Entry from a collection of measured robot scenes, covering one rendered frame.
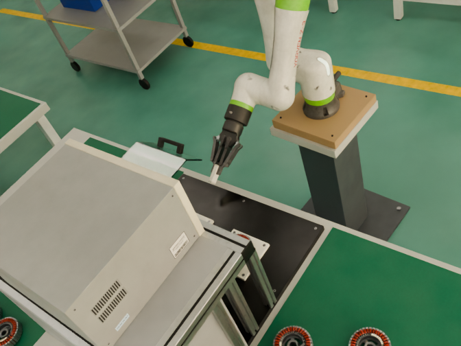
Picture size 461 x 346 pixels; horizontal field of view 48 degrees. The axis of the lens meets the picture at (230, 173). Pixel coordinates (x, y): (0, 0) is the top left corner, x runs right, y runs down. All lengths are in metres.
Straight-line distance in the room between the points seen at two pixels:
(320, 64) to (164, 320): 1.11
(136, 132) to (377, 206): 1.79
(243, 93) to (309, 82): 0.26
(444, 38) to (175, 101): 1.89
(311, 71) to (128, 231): 1.02
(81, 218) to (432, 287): 1.00
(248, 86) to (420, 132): 1.46
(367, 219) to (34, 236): 1.78
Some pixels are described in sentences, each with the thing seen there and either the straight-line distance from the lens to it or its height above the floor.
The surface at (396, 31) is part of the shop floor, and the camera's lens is 3.91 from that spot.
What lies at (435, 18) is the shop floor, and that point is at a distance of 4.01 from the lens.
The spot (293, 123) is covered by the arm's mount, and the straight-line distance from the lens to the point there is 2.08.
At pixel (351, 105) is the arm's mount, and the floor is 0.79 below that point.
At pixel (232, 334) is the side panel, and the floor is 0.90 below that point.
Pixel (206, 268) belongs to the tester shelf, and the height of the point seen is 1.11.
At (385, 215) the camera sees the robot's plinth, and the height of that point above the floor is 0.02.
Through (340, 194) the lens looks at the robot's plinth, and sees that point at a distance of 2.33.
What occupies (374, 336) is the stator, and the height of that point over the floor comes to 0.78.
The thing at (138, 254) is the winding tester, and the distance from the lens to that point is 1.23.
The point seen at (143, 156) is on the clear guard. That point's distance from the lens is 1.76.
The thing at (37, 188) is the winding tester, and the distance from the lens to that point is 1.46.
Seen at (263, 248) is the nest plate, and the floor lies 0.78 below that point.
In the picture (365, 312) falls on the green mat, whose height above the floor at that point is 0.75.
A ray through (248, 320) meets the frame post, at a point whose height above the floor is 0.85.
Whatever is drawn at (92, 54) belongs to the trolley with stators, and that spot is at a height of 0.19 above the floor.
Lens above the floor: 2.16
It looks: 44 degrees down
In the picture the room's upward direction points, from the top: 22 degrees counter-clockwise
